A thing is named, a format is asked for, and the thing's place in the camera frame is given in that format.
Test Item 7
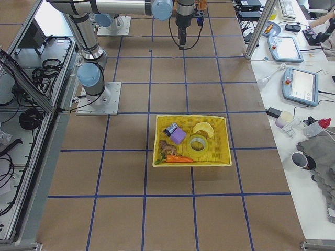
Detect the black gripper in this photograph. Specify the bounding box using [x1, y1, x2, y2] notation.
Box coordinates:
[178, 26, 187, 50]

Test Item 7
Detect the yellow tape roll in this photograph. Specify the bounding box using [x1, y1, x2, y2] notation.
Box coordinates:
[186, 134, 208, 158]

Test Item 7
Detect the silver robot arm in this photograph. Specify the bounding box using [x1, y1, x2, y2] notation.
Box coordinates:
[113, 1, 196, 50]
[49, 1, 173, 106]

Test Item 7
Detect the small silver can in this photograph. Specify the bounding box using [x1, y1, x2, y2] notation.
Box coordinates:
[163, 123, 178, 137]

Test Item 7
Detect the yellow toy croissant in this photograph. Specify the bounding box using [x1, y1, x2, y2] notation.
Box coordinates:
[192, 122, 214, 138]

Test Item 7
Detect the purple foam block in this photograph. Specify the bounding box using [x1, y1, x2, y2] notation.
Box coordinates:
[170, 127, 186, 145]

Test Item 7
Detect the blue plate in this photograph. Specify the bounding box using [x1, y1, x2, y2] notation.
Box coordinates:
[262, 21, 282, 37]

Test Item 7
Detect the brass cylinder part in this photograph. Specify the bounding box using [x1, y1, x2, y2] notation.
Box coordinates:
[264, 24, 273, 34]

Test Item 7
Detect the far teach pendant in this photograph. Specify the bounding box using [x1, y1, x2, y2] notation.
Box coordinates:
[267, 35, 304, 63]

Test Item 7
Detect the teach pendant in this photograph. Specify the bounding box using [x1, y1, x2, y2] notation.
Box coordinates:
[267, 35, 304, 63]
[282, 67, 319, 107]

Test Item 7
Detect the orange toy carrot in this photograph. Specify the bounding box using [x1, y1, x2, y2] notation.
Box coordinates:
[154, 154, 193, 164]

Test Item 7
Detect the black power adapter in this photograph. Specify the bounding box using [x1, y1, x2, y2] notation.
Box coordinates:
[266, 107, 282, 119]

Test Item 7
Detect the yellow woven basket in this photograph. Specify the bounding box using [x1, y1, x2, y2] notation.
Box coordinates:
[152, 115, 232, 167]

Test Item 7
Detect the lavender white cup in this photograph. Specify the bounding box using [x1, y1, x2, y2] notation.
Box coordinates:
[275, 111, 293, 128]

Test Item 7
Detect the near teach pendant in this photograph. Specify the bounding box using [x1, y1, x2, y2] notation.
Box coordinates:
[282, 67, 319, 107]

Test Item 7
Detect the clear bottle red cap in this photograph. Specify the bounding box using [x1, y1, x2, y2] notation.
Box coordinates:
[303, 118, 332, 138]

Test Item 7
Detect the black white mug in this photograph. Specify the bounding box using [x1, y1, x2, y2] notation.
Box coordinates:
[290, 152, 316, 170]

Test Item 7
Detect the grey cloth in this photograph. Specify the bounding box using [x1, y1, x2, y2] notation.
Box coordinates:
[296, 135, 334, 223]

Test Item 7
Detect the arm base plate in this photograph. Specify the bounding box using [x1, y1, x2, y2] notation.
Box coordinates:
[97, 16, 131, 37]
[75, 82, 122, 116]

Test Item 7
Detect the aluminium frame post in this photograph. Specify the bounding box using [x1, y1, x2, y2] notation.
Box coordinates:
[245, 0, 277, 60]

